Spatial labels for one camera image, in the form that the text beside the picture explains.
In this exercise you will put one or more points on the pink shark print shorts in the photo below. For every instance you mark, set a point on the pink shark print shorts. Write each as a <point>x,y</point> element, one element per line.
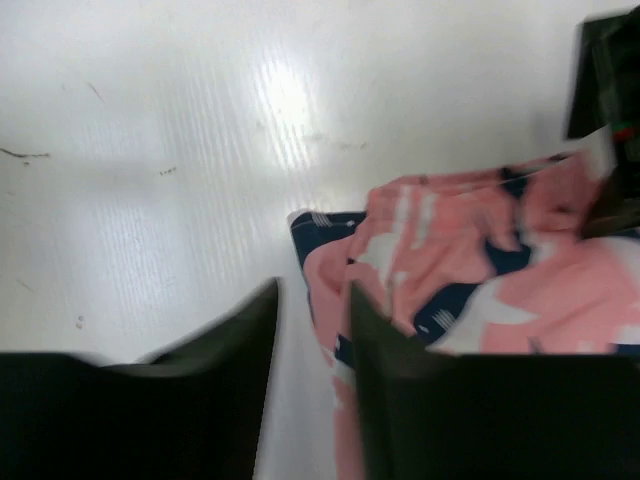
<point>477,262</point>

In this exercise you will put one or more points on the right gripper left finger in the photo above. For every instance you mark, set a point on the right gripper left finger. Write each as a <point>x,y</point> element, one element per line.
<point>192,411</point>

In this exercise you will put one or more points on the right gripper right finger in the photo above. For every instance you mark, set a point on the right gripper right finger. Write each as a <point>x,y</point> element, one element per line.
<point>428,415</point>

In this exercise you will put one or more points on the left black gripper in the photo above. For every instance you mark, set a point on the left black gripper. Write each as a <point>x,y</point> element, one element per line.
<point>606,95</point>

